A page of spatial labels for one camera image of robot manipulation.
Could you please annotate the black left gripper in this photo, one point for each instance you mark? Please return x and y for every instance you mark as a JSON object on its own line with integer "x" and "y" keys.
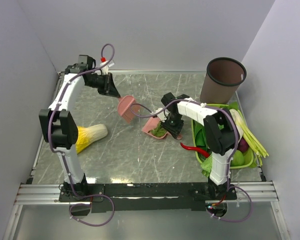
{"x": 109, "y": 87}

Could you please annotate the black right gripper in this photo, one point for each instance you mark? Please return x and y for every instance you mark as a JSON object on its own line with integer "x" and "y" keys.
{"x": 174, "y": 131}

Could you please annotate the pink plastic dustpan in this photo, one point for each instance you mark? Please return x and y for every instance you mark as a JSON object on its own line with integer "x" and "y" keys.
{"x": 150, "y": 124}

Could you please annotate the pink hand brush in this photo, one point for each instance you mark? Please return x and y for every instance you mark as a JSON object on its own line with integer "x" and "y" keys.
{"x": 126, "y": 106}

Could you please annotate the yellow white napa cabbage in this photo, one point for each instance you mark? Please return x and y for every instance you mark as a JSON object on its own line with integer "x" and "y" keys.
{"x": 89, "y": 135}

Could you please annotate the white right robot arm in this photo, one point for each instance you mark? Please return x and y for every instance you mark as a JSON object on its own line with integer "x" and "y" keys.
{"x": 222, "y": 135}

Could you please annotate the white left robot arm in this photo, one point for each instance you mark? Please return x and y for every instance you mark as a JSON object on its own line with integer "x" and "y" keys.
{"x": 58, "y": 125}

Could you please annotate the green paper scrap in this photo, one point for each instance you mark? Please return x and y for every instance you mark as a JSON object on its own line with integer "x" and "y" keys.
{"x": 158, "y": 131}

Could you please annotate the dark green leafy vegetable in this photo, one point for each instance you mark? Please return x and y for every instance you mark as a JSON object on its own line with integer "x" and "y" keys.
{"x": 199, "y": 134}

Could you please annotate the red chili pepper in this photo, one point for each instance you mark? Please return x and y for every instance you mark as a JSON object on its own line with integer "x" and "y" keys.
{"x": 196, "y": 149}

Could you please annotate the green lettuce leaf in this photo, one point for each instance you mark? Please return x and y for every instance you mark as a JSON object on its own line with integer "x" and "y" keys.
{"x": 206, "y": 166}

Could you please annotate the brown plastic trash bin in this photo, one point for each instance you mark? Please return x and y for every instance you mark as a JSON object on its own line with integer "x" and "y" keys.
{"x": 223, "y": 77}

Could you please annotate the purple onion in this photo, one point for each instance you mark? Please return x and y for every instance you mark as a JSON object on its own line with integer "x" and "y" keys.
{"x": 243, "y": 146}

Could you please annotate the yellow green leek stalks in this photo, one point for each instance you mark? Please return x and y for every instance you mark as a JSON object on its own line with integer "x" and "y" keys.
{"x": 248, "y": 136}

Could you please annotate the green plastic vegetable basket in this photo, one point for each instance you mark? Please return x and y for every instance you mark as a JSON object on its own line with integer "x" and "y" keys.
{"x": 248, "y": 156}

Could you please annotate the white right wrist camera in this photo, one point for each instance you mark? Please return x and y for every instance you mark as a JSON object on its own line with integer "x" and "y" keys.
{"x": 161, "y": 113}

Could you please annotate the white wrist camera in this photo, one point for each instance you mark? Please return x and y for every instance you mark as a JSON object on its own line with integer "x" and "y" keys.
{"x": 161, "y": 113}
{"x": 105, "y": 65}

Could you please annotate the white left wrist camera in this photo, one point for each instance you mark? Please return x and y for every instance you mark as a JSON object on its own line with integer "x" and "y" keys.
{"x": 105, "y": 65}

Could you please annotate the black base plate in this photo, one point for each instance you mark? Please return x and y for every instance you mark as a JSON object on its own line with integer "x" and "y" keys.
{"x": 105, "y": 197}

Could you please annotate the aluminium frame rail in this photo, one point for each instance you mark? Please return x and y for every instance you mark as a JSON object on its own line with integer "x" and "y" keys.
{"x": 48, "y": 194}

